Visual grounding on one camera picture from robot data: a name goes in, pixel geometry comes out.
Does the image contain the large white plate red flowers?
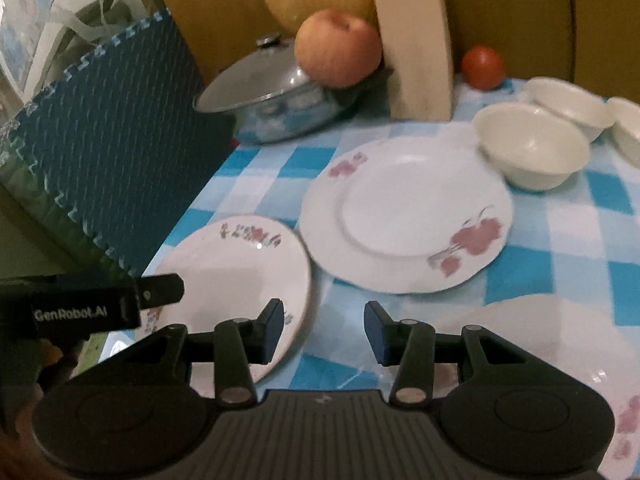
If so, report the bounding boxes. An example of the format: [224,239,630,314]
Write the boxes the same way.
[298,136,514,294]

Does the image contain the blue foam mat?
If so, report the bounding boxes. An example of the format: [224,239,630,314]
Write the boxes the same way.
[1,12,233,278]

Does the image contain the small floral plate gold rim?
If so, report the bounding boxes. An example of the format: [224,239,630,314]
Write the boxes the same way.
[134,214,311,382]

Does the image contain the blue white checkered tablecloth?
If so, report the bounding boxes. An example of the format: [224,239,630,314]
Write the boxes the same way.
[157,79,639,389]

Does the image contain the wooden chopping block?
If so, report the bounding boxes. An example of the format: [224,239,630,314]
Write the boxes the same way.
[374,0,454,122]

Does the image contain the red tomato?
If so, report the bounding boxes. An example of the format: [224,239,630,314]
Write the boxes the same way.
[461,46,506,91]

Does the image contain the steel pot with lid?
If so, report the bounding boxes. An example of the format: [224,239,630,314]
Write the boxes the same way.
[193,34,361,144]

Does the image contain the cream bowl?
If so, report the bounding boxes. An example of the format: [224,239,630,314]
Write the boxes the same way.
[525,77,614,143]
[606,96,640,167]
[472,103,590,192]

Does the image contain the red yellow apple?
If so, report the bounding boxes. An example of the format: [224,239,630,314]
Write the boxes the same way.
[294,9,383,89]

